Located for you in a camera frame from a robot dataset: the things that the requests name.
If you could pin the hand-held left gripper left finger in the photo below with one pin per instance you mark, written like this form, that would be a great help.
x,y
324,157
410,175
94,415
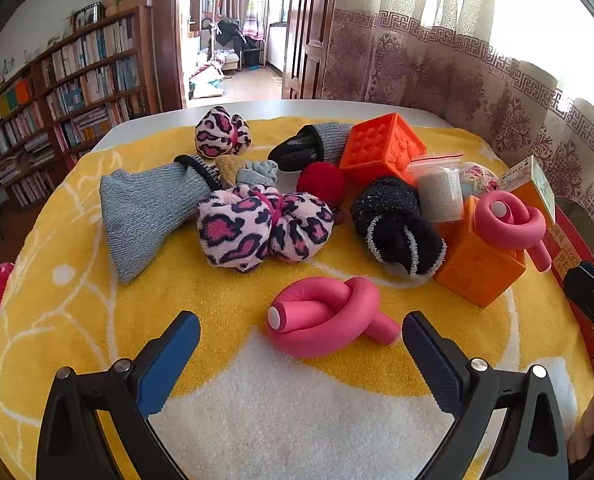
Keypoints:
x,y
172,360

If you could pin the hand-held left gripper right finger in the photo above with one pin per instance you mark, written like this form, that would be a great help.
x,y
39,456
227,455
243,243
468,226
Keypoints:
x,y
434,360

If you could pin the red cardboard box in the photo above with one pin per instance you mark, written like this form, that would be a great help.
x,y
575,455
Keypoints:
x,y
572,255

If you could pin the orange rubber block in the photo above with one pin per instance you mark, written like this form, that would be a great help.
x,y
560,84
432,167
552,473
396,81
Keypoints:
x,y
477,270

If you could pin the pink knotted foam curler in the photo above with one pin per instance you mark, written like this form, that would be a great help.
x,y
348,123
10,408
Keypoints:
x,y
517,232
327,340

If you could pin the small yellow cardboard box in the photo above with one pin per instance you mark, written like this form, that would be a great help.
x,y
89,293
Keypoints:
x,y
532,195

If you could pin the large leopard print sock bundle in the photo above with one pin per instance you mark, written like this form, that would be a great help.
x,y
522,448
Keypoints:
x,y
237,235

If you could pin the long grey knit sock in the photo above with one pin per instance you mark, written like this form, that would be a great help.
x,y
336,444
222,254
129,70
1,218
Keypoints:
x,y
142,210

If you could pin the black fuzzy knotted sock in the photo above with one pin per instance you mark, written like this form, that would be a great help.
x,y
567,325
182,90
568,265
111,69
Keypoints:
x,y
387,210

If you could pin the clear zip bag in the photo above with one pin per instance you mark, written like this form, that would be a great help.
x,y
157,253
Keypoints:
x,y
439,195

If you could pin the pastel sock ball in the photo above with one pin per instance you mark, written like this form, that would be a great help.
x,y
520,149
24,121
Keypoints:
x,y
479,176

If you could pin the grey tan sock ball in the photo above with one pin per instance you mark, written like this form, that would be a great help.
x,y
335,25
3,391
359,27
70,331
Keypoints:
x,y
257,172

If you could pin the red yarn ball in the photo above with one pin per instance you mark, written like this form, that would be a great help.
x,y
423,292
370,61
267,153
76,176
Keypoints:
x,y
322,185

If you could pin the orange studded rubber cube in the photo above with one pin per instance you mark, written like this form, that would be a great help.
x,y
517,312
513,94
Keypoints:
x,y
377,150

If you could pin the person's right hand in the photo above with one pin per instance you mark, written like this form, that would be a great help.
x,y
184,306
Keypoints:
x,y
583,435

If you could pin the yellow white patterned towel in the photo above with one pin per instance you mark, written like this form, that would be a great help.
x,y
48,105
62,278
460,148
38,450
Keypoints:
x,y
127,310

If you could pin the small leopard print sock ball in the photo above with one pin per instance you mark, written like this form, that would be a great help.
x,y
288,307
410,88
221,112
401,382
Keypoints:
x,y
217,132

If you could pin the grey black rolled sock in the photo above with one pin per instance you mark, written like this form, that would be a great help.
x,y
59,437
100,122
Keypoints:
x,y
327,140

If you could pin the white bag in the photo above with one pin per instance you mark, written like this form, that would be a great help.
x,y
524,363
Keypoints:
x,y
207,87

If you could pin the rows of books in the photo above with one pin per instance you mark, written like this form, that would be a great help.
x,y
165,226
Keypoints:
x,y
92,80

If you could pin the patterned beige curtain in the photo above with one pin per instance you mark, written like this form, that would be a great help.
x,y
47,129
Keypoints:
x,y
427,60

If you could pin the wooden bookshelf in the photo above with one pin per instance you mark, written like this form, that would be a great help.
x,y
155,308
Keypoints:
x,y
146,60

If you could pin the dark clothes pile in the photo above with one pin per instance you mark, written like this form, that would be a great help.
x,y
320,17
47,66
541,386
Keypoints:
x,y
229,32

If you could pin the framed photo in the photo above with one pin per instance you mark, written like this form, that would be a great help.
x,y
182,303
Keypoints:
x,y
88,16

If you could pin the brown cardboard box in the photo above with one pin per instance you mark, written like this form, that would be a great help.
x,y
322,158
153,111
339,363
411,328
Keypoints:
x,y
134,4

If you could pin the hanging clothes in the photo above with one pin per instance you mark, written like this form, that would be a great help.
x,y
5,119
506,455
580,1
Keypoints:
x,y
256,10

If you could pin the wooden door frame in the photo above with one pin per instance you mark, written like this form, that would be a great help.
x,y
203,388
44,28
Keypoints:
x,y
167,35

